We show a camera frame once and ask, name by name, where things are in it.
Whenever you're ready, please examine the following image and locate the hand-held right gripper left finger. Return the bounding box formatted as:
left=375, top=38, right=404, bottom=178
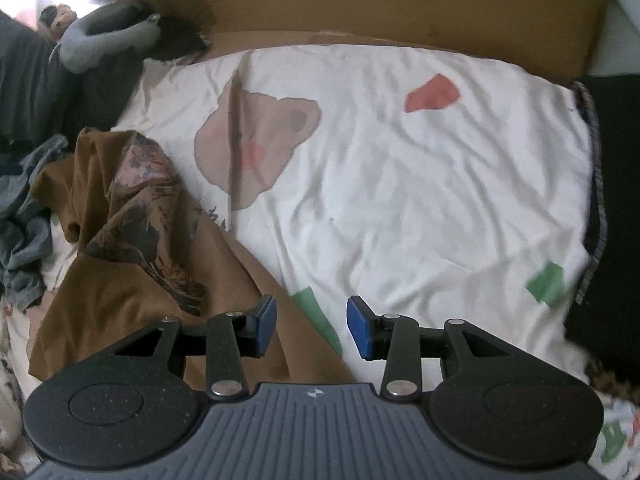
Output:
left=116, top=294, right=278, bottom=402

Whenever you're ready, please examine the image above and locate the black cloth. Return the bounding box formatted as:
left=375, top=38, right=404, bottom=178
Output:
left=0, top=10, right=211, bottom=148

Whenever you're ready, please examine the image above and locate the white bear print bedsheet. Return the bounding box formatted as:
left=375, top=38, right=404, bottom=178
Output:
left=0, top=42, right=640, bottom=480

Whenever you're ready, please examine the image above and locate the leopard print cloth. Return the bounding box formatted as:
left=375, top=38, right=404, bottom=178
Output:
left=585, top=357, right=640, bottom=401

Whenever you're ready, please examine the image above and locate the grey plush toy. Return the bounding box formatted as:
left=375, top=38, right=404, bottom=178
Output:
left=39, top=0, right=163, bottom=73

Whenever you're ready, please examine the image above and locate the grey-blue garment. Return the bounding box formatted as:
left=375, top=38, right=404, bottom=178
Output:
left=0, top=134, right=68, bottom=311

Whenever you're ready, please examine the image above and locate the black folded garment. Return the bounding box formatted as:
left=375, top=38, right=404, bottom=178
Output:
left=565, top=75, right=640, bottom=376

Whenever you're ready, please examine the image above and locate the brown printed t-shirt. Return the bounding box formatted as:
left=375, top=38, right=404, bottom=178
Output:
left=27, top=127, right=357, bottom=386

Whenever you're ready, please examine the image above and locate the brown cardboard sheet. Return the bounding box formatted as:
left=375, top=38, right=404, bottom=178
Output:
left=107, top=0, right=613, bottom=78

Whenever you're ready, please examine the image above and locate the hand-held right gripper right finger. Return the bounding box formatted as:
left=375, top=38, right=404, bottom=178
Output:
left=346, top=295, right=507, bottom=402

